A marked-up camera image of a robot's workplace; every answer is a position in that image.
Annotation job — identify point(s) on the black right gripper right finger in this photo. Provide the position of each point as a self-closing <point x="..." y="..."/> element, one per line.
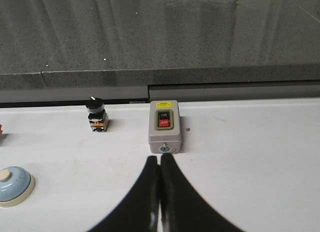
<point x="182" y="208"/>

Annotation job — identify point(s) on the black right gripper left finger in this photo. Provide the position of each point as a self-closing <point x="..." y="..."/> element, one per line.
<point x="138" y="210"/>

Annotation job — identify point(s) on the blue and cream call bell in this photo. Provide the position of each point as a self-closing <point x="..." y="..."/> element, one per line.
<point x="16" y="185"/>

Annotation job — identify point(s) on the grey stone counter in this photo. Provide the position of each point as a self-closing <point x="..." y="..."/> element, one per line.
<point x="61" y="52"/>

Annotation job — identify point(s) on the grey on/off switch box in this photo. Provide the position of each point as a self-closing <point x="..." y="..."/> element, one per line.
<point x="164" y="130"/>

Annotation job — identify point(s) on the black rotary selector switch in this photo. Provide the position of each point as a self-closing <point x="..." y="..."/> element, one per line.
<point x="98" y="117"/>

